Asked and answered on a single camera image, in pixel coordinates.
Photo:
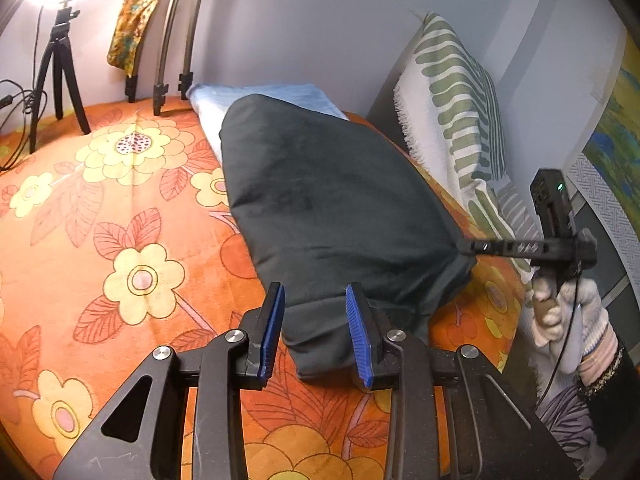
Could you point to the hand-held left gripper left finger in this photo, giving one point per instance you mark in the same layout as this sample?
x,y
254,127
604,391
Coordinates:
x,y
275,330

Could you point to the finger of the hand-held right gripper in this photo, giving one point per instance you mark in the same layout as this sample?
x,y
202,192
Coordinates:
x,y
505,249

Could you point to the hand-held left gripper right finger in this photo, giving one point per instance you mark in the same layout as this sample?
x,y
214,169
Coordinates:
x,y
357,335

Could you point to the dark pants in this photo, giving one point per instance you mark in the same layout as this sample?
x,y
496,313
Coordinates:
x,y
325,200

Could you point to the person's right forearm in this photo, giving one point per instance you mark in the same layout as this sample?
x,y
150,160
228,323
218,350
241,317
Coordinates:
x,y
600,365

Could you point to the person's right hand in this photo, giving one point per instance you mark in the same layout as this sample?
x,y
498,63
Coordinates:
x,y
590,310

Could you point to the green striped white pillow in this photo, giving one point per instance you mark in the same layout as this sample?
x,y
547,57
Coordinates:
x,y
450,85

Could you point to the person's leg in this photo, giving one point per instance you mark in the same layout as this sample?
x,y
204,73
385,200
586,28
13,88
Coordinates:
x,y
565,420

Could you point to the orange floral bedspread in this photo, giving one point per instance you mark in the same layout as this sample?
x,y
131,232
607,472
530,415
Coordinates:
x,y
100,210

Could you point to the light blue towel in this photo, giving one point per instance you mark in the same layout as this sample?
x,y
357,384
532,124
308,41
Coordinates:
x,y
220,95

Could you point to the tall tripod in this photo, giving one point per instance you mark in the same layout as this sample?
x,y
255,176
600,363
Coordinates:
x,y
160,85

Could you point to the yellow floral cloth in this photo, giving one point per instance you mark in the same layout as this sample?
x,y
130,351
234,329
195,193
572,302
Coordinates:
x,y
135,20

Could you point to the small black tripod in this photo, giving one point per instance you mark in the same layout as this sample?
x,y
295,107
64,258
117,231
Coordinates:
x,y
57,40

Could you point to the wall painting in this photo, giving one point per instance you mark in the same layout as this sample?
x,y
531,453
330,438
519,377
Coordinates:
x,y
620,135

